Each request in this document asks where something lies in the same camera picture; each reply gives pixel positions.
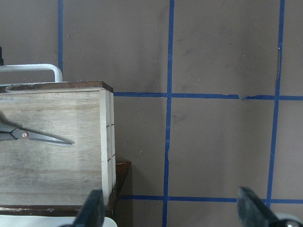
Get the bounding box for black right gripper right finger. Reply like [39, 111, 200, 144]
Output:
[237, 187, 281, 227]

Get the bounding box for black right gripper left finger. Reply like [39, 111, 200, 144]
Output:
[71, 190, 105, 227]

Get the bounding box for light wooden drawer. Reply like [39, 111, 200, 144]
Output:
[0, 81, 116, 205]

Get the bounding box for orange grey handled scissors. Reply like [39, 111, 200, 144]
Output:
[0, 113, 74, 145]

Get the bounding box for dark brown wooden cabinet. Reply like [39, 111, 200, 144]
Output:
[0, 162, 133, 227]

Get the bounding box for white plastic tray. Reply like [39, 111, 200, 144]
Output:
[0, 215, 117, 227]

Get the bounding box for white drawer handle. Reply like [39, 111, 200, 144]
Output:
[0, 64, 63, 82]

